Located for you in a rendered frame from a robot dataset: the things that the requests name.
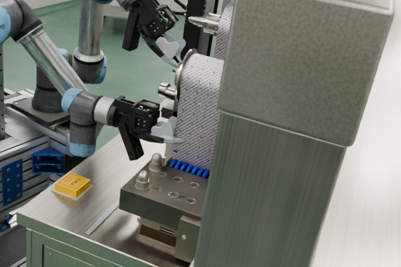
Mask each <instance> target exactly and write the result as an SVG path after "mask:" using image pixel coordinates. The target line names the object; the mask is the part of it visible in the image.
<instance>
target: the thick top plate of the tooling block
mask: <svg viewBox="0 0 401 267"><path fill-rule="evenodd" d="M149 165H150V161H149V162H148V163H147V164H146V165H145V166H144V167H143V168H141V169H140V170H139V171H138V172H137V173H136V174H135V175H134V176H133V177H132V178H131V179H130V180H129V181H127V182H126V184H124V185H123V187H121V191H120V198H119V209H120V210H123V211H126V212H129V213H131V214H134V215H136V216H140V217H142V218H145V219H147V220H151V221H153V222H156V223H158V224H161V225H164V226H167V227H169V228H172V229H175V230H177V231H178V227H179V222H180V218H181V217H182V215H185V216H189V217H192V218H194V219H197V220H200V221H201V220H202V213H203V207H204V203H205V197H206V190H207V186H208V184H207V183H208V179H206V178H203V177H199V176H196V175H194V174H190V173H187V172H185V171H181V170H178V169H176V168H172V167H169V166H167V165H165V166H164V167H163V166H162V171H159V172H154V171H150V170H149ZM141 170H146V171H147V172H148V174H149V185H150V188H149V189H148V190H146V191H139V190H137V189H136V188H135V187H134V185H135V184H136V178H137V177H138V173H139V172H140V171H141Z"/></svg>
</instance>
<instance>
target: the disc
mask: <svg viewBox="0 0 401 267"><path fill-rule="evenodd" d="M195 53H197V54H199V53H198V51H197V49H195V48H192V49H191V50H189V51H188V52H187V54H186V55H185V57H184V59H183V61H182V63H181V66H180V69H179V71H178V76H177V81H176V86H175V95H176V99H177V101H178V102H179V99H180V81H181V75H182V73H183V69H184V67H185V64H186V62H187V61H188V59H189V57H190V56H192V55H194V54H195Z"/></svg>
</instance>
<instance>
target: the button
mask: <svg viewBox="0 0 401 267"><path fill-rule="evenodd" d="M89 187H90V179H87V178H84V177H82V176H78V175H76V174H73V173H68V174H67V175H65V176H64V177H63V178H62V179H60V180H59V181H58V182H56V183H55V190H56V191H59V192H62V193H64V194H67V195H70V196H72V197H75V198H77V197H78V196H80V194H81V193H83V192H84V191H85V190H86V189H88V188H89Z"/></svg>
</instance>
